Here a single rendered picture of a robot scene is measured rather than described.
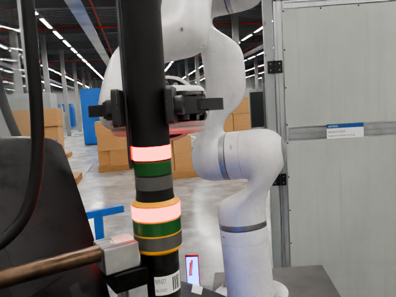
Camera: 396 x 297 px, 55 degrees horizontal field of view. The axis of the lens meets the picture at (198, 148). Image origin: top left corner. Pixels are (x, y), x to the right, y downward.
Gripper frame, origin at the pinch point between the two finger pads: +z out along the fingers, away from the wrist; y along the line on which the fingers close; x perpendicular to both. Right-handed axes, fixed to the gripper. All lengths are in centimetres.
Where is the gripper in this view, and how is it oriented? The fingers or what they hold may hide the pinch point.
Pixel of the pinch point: (145, 106)
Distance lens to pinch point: 33.4
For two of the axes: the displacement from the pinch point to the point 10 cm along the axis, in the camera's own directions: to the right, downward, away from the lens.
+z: -0.4, 1.0, -9.9
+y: -10.0, 0.5, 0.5
